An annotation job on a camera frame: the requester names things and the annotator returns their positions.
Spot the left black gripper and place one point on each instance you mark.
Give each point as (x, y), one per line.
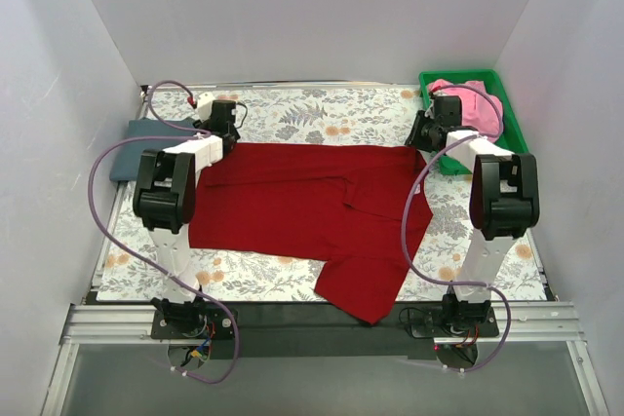
(226, 140)

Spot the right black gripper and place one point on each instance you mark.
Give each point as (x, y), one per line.
(422, 132)

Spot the red t-shirt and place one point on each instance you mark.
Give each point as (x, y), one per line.
(341, 205)

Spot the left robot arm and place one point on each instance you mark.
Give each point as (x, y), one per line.
(164, 200)

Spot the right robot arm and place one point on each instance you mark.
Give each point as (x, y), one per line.
(504, 203)

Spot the pink t-shirt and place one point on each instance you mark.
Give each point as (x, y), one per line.
(480, 110)

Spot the floral patterned table mat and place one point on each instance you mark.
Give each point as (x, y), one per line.
(316, 115)

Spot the green plastic bin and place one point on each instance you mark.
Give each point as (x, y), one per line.
(511, 137)

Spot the folded blue-grey t-shirt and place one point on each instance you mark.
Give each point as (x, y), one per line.
(127, 159)

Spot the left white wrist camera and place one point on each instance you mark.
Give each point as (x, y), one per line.
(202, 104)

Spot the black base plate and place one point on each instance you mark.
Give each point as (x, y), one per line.
(317, 329)

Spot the aluminium frame rail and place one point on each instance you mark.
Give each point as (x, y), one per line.
(110, 364)

